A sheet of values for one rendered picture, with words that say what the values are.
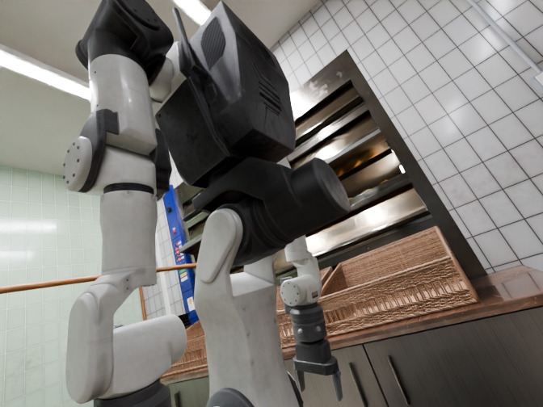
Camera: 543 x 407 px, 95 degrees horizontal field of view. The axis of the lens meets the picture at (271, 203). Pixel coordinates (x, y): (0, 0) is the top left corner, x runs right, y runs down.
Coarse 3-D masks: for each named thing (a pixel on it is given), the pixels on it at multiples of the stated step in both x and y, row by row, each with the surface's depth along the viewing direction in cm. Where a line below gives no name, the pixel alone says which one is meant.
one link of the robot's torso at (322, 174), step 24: (240, 168) 47; (264, 168) 44; (288, 168) 44; (312, 168) 40; (216, 192) 50; (240, 192) 58; (264, 192) 43; (288, 192) 41; (312, 192) 39; (336, 192) 42; (264, 216) 44; (288, 216) 42; (312, 216) 41; (336, 216) 41; (288, 240) 46
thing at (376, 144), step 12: (372, 132) 135; (360, 144) 138; (372, 144) 140; (384, 144) 142; (336, 156) 145; (348, 156) 145; (360, 156) 148; (372, 156) 150; (336, 168) 153; (348, 168) 156; (180, 252) 213; (192, 252) 218
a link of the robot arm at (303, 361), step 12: (300, 324) 63; (312, 324) 63; (324, 324) 65; (300, 336) 63; (312, 336) 62; (324, 336) 63; (300, 348) 65; (312, 348) 63; (324, 348) 62; (300, 360) 65; (312, 360) 63; (324, 360) 61; (336, 360) 62; (312, 372) 62; (324, 372) 60; (336, 372) 60
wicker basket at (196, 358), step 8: (192, 328) 187; (200, 328) 192; (192, 336) 184; (200, 336) 189; (192, 344) 144; (200, 344) 140; (184, 352) 146; (192, 352) 143; (200, 352) 140; (184, 360) 172; (192, 360) 142; (200, 360) 139; (176, 368) 149; (184, 368) 145; (192, 368) 141
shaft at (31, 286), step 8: (184, 264) 176; (192, 264) 180; (56, 280) 116; (64, 280) 118; (72, 280) 121; (80, 280) 123; (88, 280) 126; (0, 288) 101; (8, 288) 103; (16, 288) 105; (24, 288) 107; (32, 288) 109
